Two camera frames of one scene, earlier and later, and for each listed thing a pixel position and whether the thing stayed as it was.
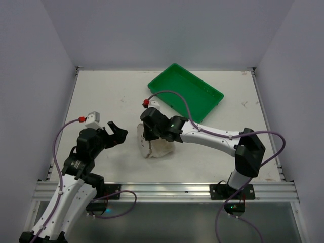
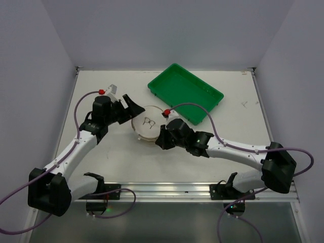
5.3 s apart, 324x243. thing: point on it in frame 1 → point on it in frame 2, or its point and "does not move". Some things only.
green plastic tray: [201, 96] does not move
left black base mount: [102, 204] does not move
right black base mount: [236, 206] does not move
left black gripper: [110, 136] → [122, 110]
